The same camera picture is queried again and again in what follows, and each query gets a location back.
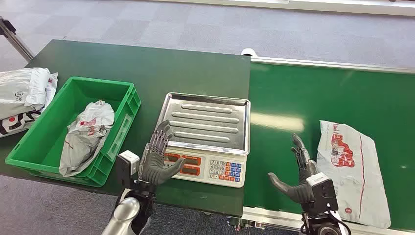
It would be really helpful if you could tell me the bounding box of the crumpled grey mailer package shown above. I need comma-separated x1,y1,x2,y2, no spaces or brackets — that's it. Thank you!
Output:
58,100,115,177

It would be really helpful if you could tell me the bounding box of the metal conveyor bracket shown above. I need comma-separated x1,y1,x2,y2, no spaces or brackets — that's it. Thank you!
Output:
227,216,267,232

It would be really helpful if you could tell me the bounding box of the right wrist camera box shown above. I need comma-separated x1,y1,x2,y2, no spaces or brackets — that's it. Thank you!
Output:
306,172,339,216

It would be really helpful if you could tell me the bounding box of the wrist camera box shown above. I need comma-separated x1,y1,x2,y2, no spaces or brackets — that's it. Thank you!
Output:
306,172,339,216
115,150,140,190

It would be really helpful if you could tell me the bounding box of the grey mailer package with logo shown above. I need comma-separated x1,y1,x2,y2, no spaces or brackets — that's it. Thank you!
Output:
0,69,45,120

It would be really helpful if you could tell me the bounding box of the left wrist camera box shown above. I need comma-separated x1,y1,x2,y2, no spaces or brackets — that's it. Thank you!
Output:
115,150,140,190

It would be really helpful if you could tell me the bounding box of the electronic scale with steel tray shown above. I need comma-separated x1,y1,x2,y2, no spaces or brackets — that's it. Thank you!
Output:
155,92,251,188

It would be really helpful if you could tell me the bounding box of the white mailer package black print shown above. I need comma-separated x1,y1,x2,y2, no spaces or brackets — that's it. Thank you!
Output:
0,110,43,139

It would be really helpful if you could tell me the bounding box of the white mailer package red print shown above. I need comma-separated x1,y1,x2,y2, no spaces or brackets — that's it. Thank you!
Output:
317,120,392,229

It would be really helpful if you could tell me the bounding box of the plain white mailer package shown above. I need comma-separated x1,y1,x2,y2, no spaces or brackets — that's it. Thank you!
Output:
25,67,59,109

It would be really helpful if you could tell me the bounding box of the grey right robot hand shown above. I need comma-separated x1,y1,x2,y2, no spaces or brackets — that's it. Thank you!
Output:
268,133,319,205

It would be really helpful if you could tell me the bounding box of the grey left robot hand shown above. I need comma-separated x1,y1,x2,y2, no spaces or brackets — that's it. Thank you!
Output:
138,119,187,187

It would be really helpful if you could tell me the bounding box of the green conveyor belt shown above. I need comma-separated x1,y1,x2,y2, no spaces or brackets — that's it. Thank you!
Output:
241,47,415,235

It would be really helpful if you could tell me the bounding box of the green plastic crate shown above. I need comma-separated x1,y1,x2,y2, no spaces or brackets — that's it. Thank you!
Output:
4,76,142,188

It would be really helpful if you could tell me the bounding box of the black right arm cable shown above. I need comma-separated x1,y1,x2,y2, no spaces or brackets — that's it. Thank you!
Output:
325,204,352,235

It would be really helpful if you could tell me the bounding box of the metal stand pole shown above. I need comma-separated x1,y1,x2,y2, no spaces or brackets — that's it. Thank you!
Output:
0,16,36,62

